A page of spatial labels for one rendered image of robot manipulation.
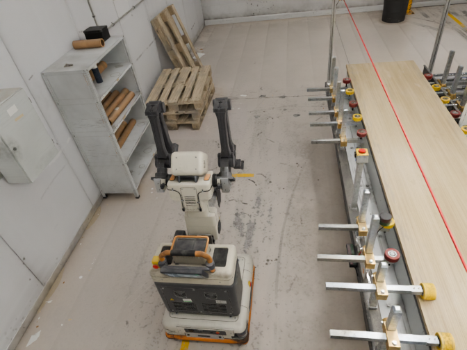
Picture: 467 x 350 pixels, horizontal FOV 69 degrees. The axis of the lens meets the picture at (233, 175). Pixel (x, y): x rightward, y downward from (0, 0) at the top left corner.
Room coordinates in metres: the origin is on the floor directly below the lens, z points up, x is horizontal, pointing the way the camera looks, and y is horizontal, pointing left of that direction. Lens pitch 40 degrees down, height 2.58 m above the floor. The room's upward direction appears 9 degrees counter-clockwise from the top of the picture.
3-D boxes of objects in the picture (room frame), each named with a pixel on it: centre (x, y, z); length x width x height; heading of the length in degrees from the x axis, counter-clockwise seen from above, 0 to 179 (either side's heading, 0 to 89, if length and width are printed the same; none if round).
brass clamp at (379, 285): (0.90, -0.66, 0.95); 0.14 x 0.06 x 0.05; 167
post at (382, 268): (0.93, -0.66, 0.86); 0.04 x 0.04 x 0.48; 77
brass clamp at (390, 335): (0.66, -0.60, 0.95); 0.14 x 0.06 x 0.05; 167
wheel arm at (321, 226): (1.39, -0.71, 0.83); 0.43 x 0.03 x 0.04; 77
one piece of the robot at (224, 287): (1.40, 0.33, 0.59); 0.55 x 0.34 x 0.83; 77
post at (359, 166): (1.67, -0.83, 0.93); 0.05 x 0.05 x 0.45; 77
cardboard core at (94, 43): (3.53, 1.22, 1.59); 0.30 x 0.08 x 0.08; 77
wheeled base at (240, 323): (1.49, 0.31, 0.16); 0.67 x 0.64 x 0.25; 167
